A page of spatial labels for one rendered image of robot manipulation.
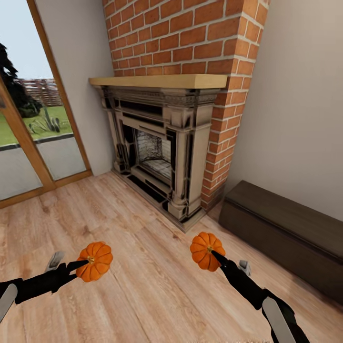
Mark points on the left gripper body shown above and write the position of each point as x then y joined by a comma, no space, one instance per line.
51,281

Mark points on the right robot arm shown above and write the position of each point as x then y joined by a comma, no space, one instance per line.
278,313

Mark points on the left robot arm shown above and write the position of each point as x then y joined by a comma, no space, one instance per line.
19,290

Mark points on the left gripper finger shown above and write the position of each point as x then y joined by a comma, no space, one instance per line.
74,265
69,278

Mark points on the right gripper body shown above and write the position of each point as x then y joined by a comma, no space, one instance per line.
238,279

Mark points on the pumpkin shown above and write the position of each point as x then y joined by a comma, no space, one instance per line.
201,248
99,256

